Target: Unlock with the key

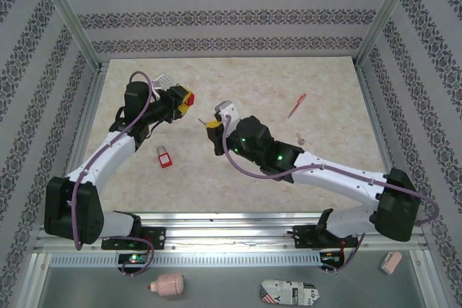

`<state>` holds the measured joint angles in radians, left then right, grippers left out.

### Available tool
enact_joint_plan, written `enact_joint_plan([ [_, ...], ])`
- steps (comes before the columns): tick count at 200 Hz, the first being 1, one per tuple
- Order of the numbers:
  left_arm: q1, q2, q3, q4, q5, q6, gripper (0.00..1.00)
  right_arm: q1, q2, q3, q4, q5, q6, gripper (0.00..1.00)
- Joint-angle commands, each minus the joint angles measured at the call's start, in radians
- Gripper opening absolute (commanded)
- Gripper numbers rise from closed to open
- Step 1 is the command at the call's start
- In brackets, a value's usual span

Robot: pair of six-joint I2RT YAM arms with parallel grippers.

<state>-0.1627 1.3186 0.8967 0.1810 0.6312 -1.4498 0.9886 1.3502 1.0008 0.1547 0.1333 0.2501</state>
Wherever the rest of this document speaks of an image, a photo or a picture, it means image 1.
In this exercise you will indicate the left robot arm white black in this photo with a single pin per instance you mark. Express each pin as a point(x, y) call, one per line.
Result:
point(104, 156)

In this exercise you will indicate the red pen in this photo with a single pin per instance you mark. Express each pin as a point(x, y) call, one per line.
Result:
point(297, 105)

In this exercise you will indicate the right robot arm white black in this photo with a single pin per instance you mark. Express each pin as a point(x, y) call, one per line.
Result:
point(339, 186)

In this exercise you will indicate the red safety padlock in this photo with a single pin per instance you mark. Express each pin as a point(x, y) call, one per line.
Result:
point(165, 161)
point(190, 99)

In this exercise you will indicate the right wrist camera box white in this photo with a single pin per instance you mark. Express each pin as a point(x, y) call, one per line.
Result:
point(227, 111)

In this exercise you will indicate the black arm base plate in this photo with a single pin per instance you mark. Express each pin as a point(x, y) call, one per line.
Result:
point(307, 237)
point(155, 237)

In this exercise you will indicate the pink white small case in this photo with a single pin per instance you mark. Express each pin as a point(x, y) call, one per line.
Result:
point(391, 262)

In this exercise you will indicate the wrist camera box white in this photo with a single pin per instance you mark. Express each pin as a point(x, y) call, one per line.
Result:
point(227, 111)
point(157, 92)

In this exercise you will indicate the aluminium frame post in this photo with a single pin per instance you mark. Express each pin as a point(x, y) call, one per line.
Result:
point(68, 12)
point(386, 12)

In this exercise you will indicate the pink small bottle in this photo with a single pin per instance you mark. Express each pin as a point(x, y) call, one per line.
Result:
point(169, 283)

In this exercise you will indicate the small controller board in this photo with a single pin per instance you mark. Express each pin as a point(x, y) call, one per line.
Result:
point(332, 258)
point(134, 259)

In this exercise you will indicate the aluminium mounting rail frame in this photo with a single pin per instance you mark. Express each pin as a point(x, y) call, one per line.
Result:
point(231, 232)

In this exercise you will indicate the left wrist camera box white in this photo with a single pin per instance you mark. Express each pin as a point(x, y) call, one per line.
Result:
point(157, 92)

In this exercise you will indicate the white scientific calculator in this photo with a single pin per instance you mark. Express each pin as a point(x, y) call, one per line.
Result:
point(164, 80)

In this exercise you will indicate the newspaper print pencil case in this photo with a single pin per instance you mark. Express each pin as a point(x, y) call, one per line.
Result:
point(288, 293)

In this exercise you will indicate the aluminium side rail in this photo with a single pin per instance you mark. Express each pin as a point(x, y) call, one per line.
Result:
point(378, 124)
point(82, 124)

